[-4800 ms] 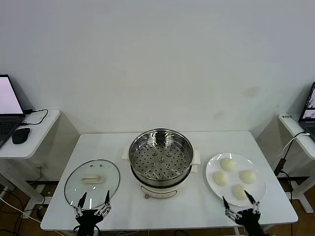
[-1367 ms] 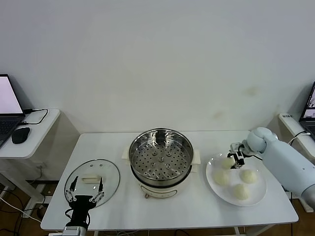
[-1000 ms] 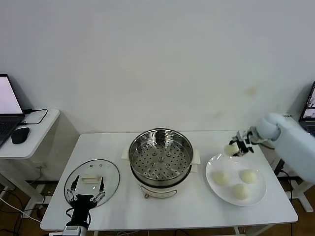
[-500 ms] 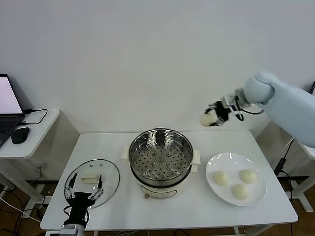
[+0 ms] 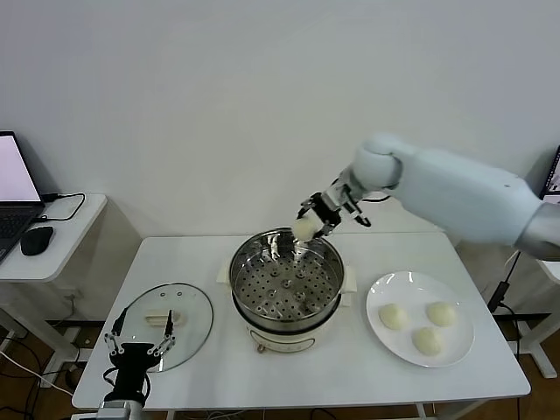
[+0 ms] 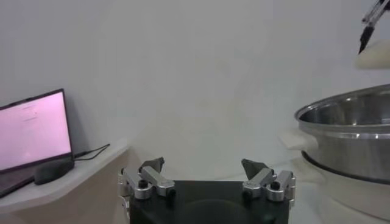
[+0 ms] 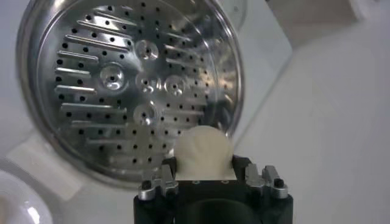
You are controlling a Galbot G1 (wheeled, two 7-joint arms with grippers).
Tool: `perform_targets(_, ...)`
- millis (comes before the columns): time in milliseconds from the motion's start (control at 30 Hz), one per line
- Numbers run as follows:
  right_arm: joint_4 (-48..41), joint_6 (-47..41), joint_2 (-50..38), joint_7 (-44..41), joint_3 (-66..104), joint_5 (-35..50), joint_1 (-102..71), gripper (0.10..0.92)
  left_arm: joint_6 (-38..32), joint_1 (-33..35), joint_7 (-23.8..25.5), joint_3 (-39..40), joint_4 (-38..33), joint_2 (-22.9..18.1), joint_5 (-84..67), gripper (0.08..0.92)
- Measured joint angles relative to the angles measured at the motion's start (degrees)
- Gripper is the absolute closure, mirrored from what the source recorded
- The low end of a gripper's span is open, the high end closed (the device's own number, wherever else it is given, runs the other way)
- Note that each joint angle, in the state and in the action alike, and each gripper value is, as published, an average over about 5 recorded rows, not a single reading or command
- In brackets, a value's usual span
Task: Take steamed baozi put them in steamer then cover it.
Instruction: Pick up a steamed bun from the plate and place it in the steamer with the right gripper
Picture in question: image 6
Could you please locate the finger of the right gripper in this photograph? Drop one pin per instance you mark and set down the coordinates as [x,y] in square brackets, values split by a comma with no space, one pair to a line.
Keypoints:
[367,35]

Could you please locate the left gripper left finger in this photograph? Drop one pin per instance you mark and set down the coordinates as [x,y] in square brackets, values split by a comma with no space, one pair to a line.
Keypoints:
[158,182]

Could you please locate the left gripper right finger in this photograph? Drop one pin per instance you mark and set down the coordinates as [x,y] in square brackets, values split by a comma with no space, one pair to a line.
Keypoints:
[259,181]

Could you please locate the white steamed baozi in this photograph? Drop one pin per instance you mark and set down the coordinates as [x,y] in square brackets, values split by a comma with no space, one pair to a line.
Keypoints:
[377,56]

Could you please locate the white side table with mouse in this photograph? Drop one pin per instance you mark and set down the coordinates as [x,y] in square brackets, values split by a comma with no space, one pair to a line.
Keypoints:
[85,170]

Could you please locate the cream electric cooker base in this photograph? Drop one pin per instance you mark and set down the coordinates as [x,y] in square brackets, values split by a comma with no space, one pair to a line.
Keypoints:
[359,194]

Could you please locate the black computer mouse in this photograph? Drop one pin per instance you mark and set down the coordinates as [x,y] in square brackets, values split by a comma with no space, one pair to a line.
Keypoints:
[53,172]

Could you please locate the black laptop with pale screen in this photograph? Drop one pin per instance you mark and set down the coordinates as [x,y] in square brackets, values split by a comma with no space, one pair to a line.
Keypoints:
[30,131]

